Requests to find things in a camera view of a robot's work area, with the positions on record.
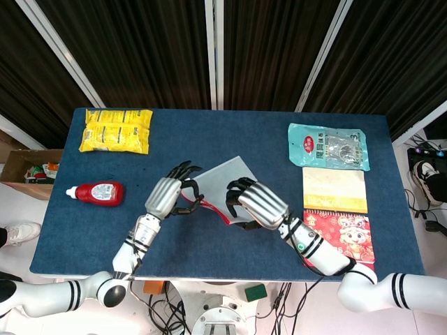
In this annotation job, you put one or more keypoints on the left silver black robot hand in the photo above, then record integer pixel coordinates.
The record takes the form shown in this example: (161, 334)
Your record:
(162, 197)

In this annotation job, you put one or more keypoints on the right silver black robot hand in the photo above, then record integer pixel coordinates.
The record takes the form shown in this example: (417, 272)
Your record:
(262, 206)

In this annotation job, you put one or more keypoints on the grey zip bag red trim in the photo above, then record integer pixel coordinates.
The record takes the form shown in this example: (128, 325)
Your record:
(223, 176)

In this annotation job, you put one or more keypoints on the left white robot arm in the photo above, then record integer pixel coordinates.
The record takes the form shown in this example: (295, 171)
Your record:
(127, 253)

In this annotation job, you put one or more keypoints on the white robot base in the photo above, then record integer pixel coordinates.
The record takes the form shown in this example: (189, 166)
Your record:
(216, 310)

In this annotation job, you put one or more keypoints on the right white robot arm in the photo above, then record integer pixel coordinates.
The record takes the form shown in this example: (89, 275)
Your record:
(324, 256)

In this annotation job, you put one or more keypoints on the red ketchup squeeze bottle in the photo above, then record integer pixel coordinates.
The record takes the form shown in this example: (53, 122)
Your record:
(101, 193)

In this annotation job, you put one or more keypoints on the cream yellow box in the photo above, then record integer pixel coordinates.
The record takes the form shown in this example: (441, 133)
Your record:
(333, 190)

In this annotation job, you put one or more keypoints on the blue felt table cover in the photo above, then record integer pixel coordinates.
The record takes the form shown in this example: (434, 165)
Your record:
(227, 139)

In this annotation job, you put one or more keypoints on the yellow snack package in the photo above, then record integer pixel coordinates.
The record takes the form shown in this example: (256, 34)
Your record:
(115, 130)

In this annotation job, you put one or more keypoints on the teal snack pouch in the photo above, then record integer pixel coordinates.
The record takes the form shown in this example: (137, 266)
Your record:
(328, 146)

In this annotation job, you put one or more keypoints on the orange small box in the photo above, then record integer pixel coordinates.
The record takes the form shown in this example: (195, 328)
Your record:
(153, 287)

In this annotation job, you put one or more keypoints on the red spiral cartoon calendar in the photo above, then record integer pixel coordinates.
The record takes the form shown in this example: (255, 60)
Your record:
(349, 232)

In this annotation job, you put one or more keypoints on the colourful snack packets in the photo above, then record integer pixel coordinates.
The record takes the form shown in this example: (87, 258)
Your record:
(42, 171)

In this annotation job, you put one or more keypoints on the black pleated curtain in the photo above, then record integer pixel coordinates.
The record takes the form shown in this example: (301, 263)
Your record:
(139, 52)
(28, 76)
(391, 63)
(272, 52)

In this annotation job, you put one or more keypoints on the brown cardboard box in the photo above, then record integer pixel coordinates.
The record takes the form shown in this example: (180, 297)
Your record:
(15, 164)

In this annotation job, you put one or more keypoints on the black and white sneaker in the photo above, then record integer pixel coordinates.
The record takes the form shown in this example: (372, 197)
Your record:
(424, 178)

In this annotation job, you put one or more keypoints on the black power strip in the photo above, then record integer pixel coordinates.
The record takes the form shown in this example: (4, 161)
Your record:
(427, 153)

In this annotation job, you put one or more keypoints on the white frame post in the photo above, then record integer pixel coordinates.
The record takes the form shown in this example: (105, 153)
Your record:
(59, 49)
(323, 56)
(213, 52)

